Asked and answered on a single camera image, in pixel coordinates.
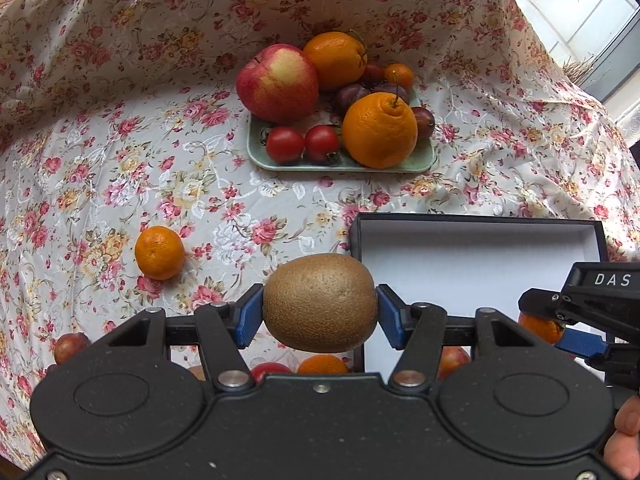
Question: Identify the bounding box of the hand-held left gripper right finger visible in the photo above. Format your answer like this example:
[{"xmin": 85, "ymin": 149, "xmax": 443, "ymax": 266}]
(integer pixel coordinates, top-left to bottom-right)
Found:
[{"xmin": 376, "ymin": 284, "xmax": 551, "ymax": 393}]

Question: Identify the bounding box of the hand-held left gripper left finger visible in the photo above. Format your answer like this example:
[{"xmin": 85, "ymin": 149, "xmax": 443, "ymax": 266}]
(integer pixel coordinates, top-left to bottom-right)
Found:
[{"xmin": 90, "ymin": 284, "xmax": 264, "ymax": 392}]

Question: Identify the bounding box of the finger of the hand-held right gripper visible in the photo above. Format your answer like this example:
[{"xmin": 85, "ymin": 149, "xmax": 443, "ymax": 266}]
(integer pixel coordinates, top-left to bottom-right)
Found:
[
  {"xmin": 555, "ymin": 330, "xmax": 640, "ymax": 386},
  {"xmin": 518, "ymin": 288, "xmax": 640, "ymax": 341}
]

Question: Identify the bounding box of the small tangerine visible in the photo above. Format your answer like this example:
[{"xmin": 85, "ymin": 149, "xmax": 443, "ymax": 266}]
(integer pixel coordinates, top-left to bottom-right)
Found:
[
  {"xmin": 517, "ymin": 310, "xmax": 566, "ymax": 345},
  {"xmin": 134, "ymin": 226, "xmax": 186, "ymax": 281},
  {"xmin": 297, "ymin": 353, "xmax": 351, "ymax": 376}
]

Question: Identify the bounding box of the red tomato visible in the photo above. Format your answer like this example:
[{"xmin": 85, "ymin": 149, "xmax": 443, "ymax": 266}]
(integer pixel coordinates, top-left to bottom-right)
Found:
[
  {"xmin": 437, "ymin": 346, "xmax": 472, "ymax": 381},
  {"xmin": 305, "ymin": 125, "xmax": 342, "ymax": 163},
  {"xmin": 250, "ymin": 361, "xmax": 293, "ymax": 383},
  {"xmin": 265, "ymin": 126, "xmax": 306, "ymax": 166}
]

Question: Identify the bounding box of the brown kiwi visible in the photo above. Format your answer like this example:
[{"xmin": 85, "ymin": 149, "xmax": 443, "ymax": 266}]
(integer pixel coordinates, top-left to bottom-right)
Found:
[{"xmin": 262, "ymin": 254, "xmax": 379, "ymax": 353}]

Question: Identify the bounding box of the black box white inside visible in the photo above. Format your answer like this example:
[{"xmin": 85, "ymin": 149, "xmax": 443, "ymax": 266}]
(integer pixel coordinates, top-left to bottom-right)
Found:
[{"xmin": 348, "ymin": 212, "xmax": 608, "ymax": 380}]

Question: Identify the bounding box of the person's right hand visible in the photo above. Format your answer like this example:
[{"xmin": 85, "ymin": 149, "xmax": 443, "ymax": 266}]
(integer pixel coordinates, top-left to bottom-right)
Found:
[{"xmin": 602, "ymin": 395, "xmax": 640, "ymax": 480}]

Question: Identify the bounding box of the pale green tray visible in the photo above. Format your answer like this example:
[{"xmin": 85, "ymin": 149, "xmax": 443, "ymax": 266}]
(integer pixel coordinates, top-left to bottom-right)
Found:
[{"xmin": 248, "ymin": 105, "xmax": 435, "ymax": 174}]

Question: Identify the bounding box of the necked orange with stem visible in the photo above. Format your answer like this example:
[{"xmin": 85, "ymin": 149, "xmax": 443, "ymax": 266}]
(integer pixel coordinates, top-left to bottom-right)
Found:
[{"xmin": 341, "ymin": 91, "xmax": 418, "ymax": 169}]

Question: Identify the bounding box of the floral tablecloth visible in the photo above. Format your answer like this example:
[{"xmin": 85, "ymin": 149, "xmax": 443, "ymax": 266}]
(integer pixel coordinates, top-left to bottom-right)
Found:
[{"xmin": 0, "ymin": 0, "xmax": 640, "ymax": 466}]

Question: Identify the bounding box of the dark plum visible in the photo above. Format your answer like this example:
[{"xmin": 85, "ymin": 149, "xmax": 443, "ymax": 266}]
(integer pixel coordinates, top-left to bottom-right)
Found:
[
  {"xmin": 411, "ymin": 106, "xmax": 436, "ymax": 140},
  {"xmin": 361, "ymin": 62, "xmax": 387, "ymax": 86},
  {"xmin": 334, "ymin": 83, "xmax": 373, "ymax": 116},
  {"xmin": 372, "ymin": 81, "xmax": 410, "ymax": 106}
]

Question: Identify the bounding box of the dried straw bundle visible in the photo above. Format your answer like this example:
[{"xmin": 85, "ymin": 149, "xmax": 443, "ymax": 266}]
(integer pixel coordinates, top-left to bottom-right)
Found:
[{"xmin": 562, "ymin": 55, "xmax": 598, "ymax": 83}]

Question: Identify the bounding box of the red apple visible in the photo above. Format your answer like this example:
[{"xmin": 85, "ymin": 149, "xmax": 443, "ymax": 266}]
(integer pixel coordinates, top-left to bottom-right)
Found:
[{"xmin": 236, "ymin": 43, "xmax": 320, "ymax": 124}]

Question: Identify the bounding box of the tiny tangerine with stem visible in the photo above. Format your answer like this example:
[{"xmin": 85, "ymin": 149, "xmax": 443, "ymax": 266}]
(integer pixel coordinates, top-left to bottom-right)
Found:
[{"xmin": 384, "ymin": 62, "xmax": 416, "ymax": 90}]

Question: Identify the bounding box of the round orange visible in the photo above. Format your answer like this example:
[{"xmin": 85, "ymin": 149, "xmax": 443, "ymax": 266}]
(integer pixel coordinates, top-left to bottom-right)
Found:
[{"xmin": 303, "ymin": 31, "xmax": 368, "ymax": 92}]

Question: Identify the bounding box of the dark window frame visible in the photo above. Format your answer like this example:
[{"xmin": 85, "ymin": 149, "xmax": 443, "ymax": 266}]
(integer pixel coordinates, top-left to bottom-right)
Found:
[{"xmin": 582, "ymin": 10, "xmax": 640, "ymax": 106}]

